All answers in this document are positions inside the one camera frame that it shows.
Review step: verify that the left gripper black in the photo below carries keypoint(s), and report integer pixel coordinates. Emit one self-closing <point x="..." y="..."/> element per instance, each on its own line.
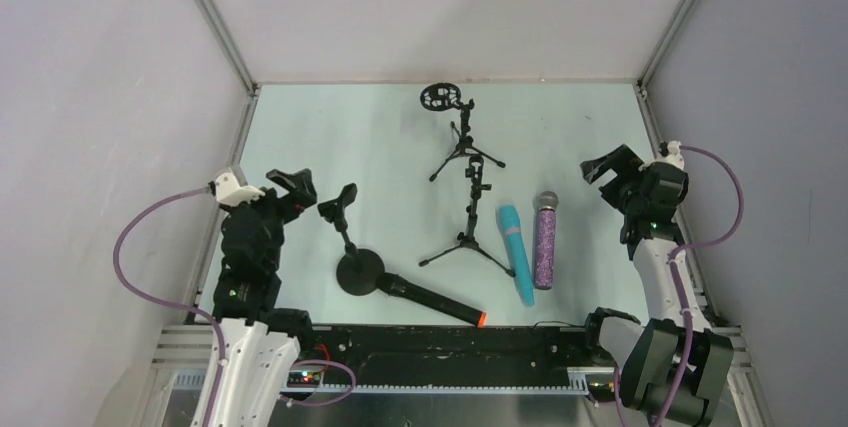
<point x="279" y="197"/>

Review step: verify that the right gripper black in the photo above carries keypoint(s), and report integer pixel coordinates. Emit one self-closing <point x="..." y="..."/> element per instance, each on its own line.
<point x="626" y="177"/>

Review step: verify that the round base clip mic stand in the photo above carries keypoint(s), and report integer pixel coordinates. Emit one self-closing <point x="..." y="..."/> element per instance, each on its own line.
<point x="358" y="269"/>

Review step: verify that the black microphone orange end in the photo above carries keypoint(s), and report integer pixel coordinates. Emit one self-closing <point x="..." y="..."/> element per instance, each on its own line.
<point x="397" y="286"/>

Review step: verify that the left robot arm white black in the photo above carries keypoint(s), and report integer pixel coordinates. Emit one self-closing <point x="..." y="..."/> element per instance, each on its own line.
<point x="254" y="343"/>

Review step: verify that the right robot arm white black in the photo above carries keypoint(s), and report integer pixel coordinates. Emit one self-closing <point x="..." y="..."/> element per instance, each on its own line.
<point x="672" y="366"/>

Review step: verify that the tripod stand with double clamp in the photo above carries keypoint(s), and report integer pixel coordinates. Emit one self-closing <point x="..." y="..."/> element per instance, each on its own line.
<point x="467" y="239"/>

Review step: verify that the purple glitter microphone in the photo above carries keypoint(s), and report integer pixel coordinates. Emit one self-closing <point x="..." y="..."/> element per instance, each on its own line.
<point x="544" y="240"/>

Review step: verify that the teal blue microphone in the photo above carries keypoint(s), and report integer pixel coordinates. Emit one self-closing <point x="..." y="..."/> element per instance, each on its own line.
<point x="510" y="227"/>

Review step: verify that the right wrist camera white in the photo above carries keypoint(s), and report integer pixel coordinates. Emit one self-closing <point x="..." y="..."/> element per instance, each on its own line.
<point x="670" y="152"/>

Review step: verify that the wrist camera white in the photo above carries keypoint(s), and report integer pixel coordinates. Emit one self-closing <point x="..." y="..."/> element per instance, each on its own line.
<point x="670" y="152"/>
<point x="232" y="189"/>

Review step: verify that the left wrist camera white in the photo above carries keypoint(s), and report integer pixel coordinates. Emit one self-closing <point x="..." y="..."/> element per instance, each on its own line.
<point x="232" y="189"/>

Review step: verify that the tripod stand with shock mount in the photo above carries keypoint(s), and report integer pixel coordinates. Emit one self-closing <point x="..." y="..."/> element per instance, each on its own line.
<point x="444" y="96"/>

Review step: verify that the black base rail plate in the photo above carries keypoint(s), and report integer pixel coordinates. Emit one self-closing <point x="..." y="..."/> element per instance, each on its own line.
<point x="395" y="358"/>

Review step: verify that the left aluminium frame post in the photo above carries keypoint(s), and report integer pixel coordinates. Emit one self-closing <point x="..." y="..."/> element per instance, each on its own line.
<point x="227" y="44"/>

